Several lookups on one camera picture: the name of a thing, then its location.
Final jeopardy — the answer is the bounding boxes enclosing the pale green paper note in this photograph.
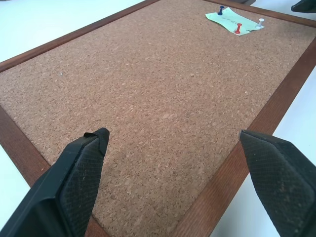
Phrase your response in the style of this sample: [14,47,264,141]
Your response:
[205,7,265,37]

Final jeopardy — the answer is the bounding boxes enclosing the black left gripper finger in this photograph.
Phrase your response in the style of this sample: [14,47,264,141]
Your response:
[239,129,316,237]
[0,127,110,237]
[291,0,316,13]

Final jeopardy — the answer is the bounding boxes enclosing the wood-framed cork board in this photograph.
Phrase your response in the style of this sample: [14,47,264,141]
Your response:
[0,0,316,237]

